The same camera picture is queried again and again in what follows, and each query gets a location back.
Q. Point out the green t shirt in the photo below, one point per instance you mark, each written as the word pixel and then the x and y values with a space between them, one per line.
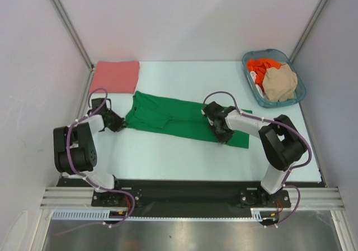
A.
pixel 168 116

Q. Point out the folded pink t shirt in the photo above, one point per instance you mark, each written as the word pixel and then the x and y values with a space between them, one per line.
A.
pixel 116 77

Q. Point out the orange t shirt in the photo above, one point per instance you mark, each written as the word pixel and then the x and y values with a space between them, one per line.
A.
pixel 260 66

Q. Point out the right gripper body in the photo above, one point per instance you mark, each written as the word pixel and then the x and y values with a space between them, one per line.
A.
pixel 223 135

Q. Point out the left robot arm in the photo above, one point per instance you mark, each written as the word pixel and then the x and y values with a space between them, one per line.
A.
pixel 74 146

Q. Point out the white garment in basket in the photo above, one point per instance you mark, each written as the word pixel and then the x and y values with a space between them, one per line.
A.
pixel 259 89

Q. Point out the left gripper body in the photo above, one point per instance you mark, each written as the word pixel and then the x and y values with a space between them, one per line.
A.
pixel 116 122

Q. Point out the beige t shirt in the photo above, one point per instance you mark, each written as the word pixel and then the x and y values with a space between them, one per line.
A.
pixel 280 84

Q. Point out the left corner aluminium post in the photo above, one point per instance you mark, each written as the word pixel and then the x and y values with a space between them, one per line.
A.
pixel 71 30

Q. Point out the corner aluminium post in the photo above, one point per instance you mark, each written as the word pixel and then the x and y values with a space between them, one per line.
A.
pixel 71 30
pixel 320 7

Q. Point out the blue plastic basket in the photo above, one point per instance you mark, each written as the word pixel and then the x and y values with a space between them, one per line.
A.
pixel 280 57

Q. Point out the aluminium frame rail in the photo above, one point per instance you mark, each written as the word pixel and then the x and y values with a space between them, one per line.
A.
pixel 81 198

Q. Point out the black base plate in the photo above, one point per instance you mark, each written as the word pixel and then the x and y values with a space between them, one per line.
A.
pixel 186 199

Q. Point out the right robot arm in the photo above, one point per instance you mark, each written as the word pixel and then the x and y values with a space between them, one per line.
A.
pixel 279 138

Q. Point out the right corner aluminium post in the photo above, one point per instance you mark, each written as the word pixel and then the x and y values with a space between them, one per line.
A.
pixel 320 7

